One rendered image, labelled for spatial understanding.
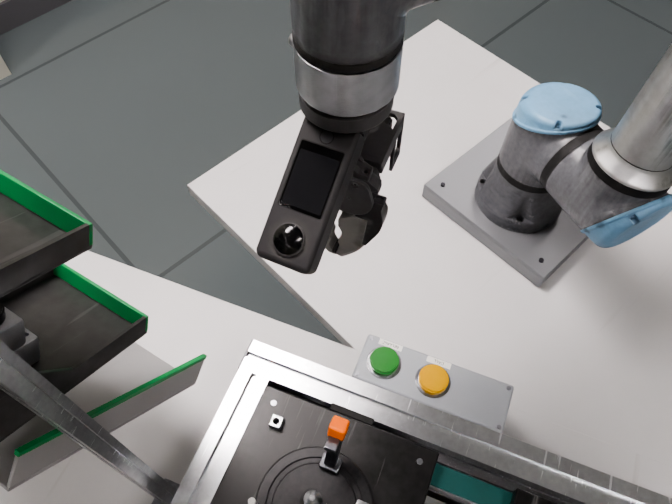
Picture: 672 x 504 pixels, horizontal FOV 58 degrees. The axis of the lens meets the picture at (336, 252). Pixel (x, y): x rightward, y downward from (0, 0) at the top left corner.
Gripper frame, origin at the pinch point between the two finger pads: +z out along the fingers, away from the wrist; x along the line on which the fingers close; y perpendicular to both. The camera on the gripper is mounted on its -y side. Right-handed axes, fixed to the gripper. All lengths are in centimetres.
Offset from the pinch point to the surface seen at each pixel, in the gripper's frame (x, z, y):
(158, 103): 121, 123, 110
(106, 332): 18.2, 3.2, -15.1
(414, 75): 9, 37, 69
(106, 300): 20.2, 3.2, -12.1
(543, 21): -13, 123, 219
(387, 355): -6.7, 26.1, 2.2
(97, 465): 27, 37, -24
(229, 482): 5.9, 26.3, -20.5
